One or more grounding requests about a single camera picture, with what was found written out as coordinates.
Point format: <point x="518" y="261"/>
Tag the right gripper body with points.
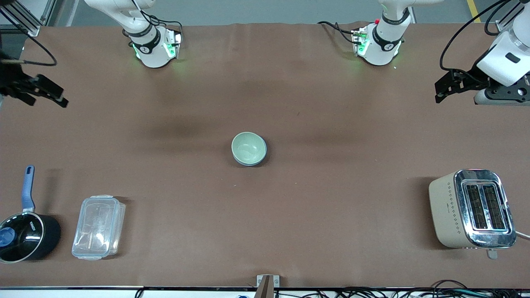
<point x="15" y="84"/>

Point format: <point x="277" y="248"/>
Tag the green bowl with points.
<point x="248" y="147"/>

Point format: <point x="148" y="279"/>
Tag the blue bowl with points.
<point x="253" y="164"/>

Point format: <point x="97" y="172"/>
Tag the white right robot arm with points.
<point x="149" y="49"/>

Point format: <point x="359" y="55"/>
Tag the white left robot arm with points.
<point x="383" y="45"/>

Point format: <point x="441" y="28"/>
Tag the beige and chrome toaster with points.
<point x="455" y="211"/>

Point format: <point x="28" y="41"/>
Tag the glass lid with blue knob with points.
<point x="25" y="236"/>

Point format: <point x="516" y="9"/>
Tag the clear plastic food container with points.
<point x="97" y="227"/>

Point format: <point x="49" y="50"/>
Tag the brown table cover sheet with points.
<point x="331" y="207"/>

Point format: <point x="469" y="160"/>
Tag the aluminium frame profile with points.
<point x="507" y="20"/>
<point x="25" y="20"/>

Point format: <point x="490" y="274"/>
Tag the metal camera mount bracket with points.
<point x="267" y="285"/>

